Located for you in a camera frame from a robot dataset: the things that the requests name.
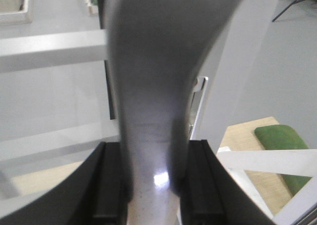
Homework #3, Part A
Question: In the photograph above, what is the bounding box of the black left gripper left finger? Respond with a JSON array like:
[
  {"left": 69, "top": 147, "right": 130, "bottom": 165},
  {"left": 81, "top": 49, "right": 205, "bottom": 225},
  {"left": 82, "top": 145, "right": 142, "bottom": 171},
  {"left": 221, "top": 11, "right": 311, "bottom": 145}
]
[{"left": 0, "top": 142, "right": 127, "bottom": 225}]

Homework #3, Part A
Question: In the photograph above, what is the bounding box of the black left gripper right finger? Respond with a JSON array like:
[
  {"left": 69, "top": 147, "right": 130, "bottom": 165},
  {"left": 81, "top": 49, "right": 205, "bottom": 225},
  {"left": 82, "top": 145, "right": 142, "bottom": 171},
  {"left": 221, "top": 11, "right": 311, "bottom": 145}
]
[{"left": 180, "top": 140, "right": 274, "bottom": 225}]

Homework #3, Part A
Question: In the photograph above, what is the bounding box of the white framed transparent sliding door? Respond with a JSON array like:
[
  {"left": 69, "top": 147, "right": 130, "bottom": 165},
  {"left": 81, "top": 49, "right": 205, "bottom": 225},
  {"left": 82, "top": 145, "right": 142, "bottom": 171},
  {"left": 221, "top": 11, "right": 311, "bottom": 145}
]
[{"left": 0, "top": 0, "right": 278, "bottom": 215}]

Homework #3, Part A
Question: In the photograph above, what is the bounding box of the grey door handle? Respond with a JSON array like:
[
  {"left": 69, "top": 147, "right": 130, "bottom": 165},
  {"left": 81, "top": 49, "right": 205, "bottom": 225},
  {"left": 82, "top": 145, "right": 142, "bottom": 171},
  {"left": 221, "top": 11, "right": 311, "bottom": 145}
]
[{"left": 104, "top": 0, "right": 241, "bottom": 225}]

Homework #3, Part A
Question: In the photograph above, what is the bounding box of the light wooden block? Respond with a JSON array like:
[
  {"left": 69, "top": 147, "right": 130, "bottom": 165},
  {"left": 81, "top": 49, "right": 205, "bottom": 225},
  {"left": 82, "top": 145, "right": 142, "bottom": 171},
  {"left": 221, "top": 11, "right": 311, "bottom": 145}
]
[{"left": 218, "top": 116, "right": 293, "bottom": 219}]

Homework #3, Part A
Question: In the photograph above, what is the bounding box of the green cushion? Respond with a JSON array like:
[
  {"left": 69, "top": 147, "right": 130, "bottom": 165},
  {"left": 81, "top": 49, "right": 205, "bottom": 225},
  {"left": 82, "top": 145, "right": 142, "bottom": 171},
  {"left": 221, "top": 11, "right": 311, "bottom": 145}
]
[{"left": 254, "top": 124, "right": 313, "bottom": 198}]

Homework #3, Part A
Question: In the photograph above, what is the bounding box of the black tripod leg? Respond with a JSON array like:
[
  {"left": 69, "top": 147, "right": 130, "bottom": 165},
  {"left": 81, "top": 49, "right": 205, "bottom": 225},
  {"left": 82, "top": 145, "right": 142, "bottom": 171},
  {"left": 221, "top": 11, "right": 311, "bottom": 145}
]
[{"left": 271, "top": 0, "right": 313, "bottom": 23}]

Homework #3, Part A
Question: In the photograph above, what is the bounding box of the white triangular support bracket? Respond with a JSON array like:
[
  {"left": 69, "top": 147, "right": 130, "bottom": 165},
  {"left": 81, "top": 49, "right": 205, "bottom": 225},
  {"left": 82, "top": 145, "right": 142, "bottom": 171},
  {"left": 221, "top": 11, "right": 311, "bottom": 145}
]
[{"left": 216, "top": 147, "right": 317, "bottom": 225}]

